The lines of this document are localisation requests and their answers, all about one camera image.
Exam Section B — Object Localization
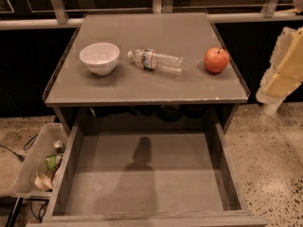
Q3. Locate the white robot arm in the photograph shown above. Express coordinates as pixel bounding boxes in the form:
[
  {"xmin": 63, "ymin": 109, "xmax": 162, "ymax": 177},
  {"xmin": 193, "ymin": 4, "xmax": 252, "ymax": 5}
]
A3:
[{"xmin": 256, "ymin": 27, "xmax": 303, "ymax": 115}]

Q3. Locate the small white cup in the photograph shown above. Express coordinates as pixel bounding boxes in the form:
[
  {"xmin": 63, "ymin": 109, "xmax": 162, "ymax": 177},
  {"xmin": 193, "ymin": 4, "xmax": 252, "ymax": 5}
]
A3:
[{"xmin": 34, "ymin": 171, "xmax": 53, "ymax": 191}]

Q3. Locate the clear plastic bin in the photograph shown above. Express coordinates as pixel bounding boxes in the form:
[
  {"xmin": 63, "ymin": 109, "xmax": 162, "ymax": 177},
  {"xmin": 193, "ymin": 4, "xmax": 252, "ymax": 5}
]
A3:
[{"xmin": 11, "ymin": 123, "xmax": 68, "ymax": 200}]

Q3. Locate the open grey top drawer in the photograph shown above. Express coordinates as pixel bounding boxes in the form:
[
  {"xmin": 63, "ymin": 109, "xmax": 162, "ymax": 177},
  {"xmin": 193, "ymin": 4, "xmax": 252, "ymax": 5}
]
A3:
[{"xmin": 27, "ymin": 125, "xmax": 267, "ymax": 227}]

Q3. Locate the clear plastic water bottle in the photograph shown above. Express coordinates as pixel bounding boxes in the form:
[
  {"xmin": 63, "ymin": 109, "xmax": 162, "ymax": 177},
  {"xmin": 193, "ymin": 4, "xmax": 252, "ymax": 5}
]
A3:
[{"xmin": 128, "ymin": 48, "xmax": 184, "ymax": 76}]

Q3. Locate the green crumpled wrapper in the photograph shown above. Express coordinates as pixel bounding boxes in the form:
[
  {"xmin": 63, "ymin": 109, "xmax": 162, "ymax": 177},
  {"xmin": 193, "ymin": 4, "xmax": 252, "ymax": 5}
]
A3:
[{"xmin": 45, "ymin": 154, "xmax": 62, "ymax": 172}]

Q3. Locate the black cable under bin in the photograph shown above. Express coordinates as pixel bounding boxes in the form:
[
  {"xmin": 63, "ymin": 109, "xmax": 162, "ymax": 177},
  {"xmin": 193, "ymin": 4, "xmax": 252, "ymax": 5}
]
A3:
[{"xmin": 28, "ymin": 199, "xmax": 49, "ymax": 222}]

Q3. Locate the metal window railing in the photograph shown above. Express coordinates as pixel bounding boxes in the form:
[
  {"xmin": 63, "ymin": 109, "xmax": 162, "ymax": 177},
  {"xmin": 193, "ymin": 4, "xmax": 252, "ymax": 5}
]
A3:
[{"xmin": 0, "ymin": 0, "xmax": 303, "ymax": 30}]

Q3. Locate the metal soda can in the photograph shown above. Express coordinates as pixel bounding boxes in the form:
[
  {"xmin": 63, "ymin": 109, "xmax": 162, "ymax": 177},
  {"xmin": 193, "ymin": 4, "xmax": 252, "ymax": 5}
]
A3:
[{"xmin": 53, "ymin": 140, "xmax": 65, "ymax": 153}]

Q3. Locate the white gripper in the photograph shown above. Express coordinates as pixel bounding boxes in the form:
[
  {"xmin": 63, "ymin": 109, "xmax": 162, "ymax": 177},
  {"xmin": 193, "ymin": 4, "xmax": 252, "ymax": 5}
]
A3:
[{"xmin": 256, "ymin": 26, "xmax": 303, "ymax": 104}]

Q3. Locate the black cable on floor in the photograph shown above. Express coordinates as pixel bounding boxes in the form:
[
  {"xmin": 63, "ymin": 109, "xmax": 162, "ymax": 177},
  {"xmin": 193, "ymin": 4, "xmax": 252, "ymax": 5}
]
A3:
[{"xmin": 0, "ymin": 133, "xmax": 39, "ymax": 163}]

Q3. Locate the white ceramic bowl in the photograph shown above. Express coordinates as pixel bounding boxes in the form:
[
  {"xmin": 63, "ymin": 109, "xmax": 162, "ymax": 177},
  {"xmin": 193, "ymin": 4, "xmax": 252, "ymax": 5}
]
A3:
[{"xmin": 80, "ymin": 43, "xmax": 120, "ymax": 76}]

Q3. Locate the grey wooden cabinet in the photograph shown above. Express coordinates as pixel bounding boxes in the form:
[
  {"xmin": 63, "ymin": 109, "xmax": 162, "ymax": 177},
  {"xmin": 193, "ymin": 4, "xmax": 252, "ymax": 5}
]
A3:
[{"xmin": 44, "ymin": 13, "xmax": 249, "ymax": 129}]

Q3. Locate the red apple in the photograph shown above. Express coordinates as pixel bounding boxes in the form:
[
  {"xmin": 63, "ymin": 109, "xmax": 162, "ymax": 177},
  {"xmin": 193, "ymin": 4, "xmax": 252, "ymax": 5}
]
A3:
[{"xmin": 204, "ymin": 47, "xmax": 229, "ymax": 74}]

